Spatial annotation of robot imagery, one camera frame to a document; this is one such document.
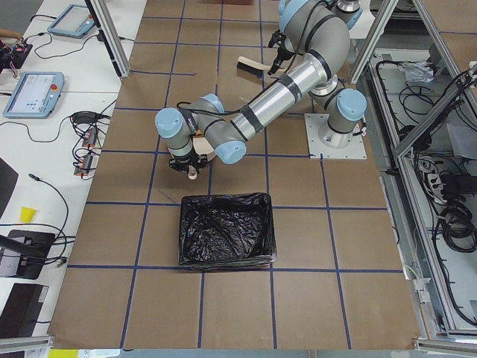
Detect black brush-side gripper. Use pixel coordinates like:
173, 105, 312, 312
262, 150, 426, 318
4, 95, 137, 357
268, 31, 296, 75

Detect black monitor stand base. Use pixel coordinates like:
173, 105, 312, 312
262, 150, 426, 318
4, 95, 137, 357
1, 230, 55, 280

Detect far teach pendant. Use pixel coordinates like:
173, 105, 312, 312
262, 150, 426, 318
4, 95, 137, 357
47, 4, 95, 39

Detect usb hub near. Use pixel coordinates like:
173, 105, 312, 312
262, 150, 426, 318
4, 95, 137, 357
73, 154, 92, 177

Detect teach pendant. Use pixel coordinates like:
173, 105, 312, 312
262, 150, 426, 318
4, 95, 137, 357
3, 72, 65, 119
47, 4, 95, 39

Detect beige hand brush black bristles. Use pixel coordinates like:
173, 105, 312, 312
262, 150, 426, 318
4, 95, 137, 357
236, 56, 285, 78

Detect beige plastic dustpan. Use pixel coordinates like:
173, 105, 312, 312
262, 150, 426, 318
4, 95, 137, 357
187, 135, 216, 180

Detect aluminium frame post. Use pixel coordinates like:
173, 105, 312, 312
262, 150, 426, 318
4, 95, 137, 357
85, 0, 130, 78

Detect crumpled grey plastic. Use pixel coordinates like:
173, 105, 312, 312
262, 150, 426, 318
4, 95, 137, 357
399, 61, 434, 83

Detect black dustpan-side gripper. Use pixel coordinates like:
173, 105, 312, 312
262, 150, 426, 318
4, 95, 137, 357
168, 152, 208, 175

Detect black box on desk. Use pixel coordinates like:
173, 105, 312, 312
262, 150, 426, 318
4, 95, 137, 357
1, 283, 48, 339

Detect bin with black bag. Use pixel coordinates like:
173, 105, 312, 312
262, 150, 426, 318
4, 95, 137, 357
178, 192, 277, 271

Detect near teach pendant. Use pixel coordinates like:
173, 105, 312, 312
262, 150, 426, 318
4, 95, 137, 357
3, 72, 65, 119

